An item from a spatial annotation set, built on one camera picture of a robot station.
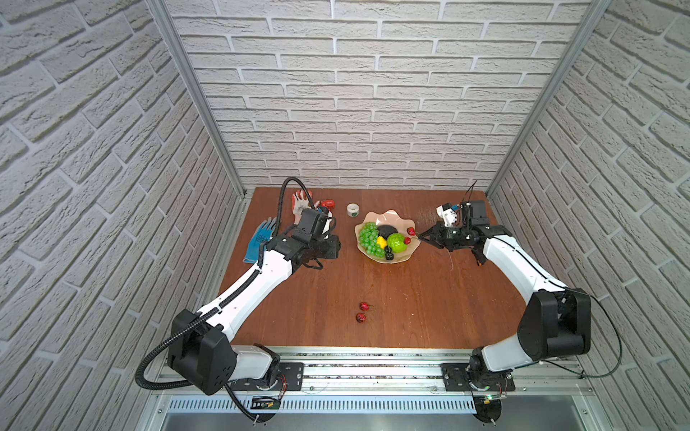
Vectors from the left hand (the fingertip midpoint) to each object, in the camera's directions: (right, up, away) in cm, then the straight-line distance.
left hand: (336, 241), depth 81 cm
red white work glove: (-19, +14, +36) cm, 43 cm away
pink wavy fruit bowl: (+19, +7, +26) cm, 33 cm away
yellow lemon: (+16, -2, +17) cm, 23 cm away
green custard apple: (+21, -2, +14) cm, 25 cm away
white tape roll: (+5, +11, +30) cm, 32 cm away
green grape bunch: (+11, 0, +14) cm, 18 cm away
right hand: (+27, +2, +4) cm, 27 cm away
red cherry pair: (+8, -25, +3) cm, 26 cm away
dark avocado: (+18, +2, +20) cm, 27 cm away
